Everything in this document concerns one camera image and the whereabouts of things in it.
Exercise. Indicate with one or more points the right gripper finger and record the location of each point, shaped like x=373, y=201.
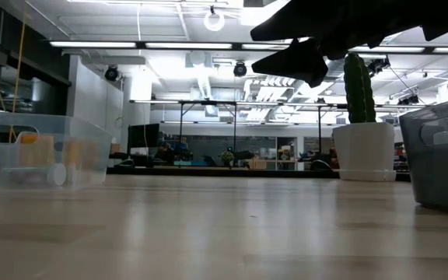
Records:
x=298, y=62
x=302, y=21

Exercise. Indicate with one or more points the orange bottle white cap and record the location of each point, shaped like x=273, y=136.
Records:
x=37, y=155
x=78, y=159

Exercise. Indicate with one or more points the small clear bottle white cap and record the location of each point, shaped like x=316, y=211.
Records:
x=57, y=174

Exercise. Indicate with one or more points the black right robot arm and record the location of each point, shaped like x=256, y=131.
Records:
x=442, y=19

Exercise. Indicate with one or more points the grey translucent plastic bin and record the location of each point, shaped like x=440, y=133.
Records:
x=434, y=175

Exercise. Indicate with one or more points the clear plastic bin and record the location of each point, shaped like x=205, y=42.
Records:
x=99, y=155

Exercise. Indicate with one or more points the black ceiling spotlight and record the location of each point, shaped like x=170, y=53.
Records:
x=408, y=100
x=377, y=65

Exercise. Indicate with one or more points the green columnar cactus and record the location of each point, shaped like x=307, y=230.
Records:
x=358, y=93

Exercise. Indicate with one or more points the white hexagonal plant pot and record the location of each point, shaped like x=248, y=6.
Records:
x=364, y=148

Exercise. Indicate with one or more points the green background plant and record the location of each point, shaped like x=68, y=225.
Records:
x=227, y=157

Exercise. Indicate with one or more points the black computer monitor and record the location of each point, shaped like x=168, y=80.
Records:
x=144, y=134

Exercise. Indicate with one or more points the linear ceiling light strip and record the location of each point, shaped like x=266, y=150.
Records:
x=99, y=44

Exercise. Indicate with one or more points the black round ceiling camera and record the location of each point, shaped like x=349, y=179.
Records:
x=240, y=69
x=111, y=73

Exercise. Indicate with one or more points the black background workstation frame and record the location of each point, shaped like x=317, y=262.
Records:
x=319, y=132
x=235, y=128

